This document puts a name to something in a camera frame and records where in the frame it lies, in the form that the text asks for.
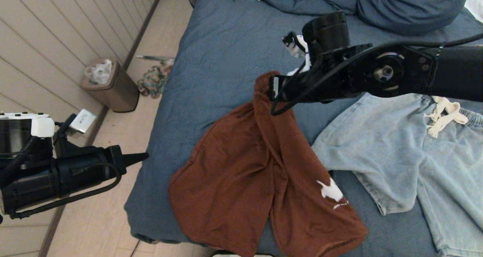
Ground rust brown garment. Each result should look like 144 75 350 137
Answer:
169 71 369 257

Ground light blue denim shorts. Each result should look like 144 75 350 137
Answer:
311 93 483 257

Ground bunched blue duvet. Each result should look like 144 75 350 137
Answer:
260 0 360 16

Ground blue bed sheet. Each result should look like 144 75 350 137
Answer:
125 0 483 257

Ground brown trash bin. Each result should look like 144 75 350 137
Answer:
81 59 140 113

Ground colourful crumpled cloth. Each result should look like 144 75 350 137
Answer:
137 65 174 100

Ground white plastic bin bag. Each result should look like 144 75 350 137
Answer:
85 60 114 86

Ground blue pillow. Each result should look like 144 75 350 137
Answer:
357 0 473 35

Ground grey metal rod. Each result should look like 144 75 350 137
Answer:
136 55 175 65

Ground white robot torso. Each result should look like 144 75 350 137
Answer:
212 252 274 257

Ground white pillow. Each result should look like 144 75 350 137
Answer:
465 0 483 22

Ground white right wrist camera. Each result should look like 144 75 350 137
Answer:
282 32 312 76

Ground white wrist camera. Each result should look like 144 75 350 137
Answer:
0 109 97 138
282 32 312 76

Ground thin black looped cable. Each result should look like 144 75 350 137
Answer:
9 163 122 220

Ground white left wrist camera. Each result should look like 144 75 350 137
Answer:
0 109 97 138

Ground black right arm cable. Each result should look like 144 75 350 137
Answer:
271 32 483 117

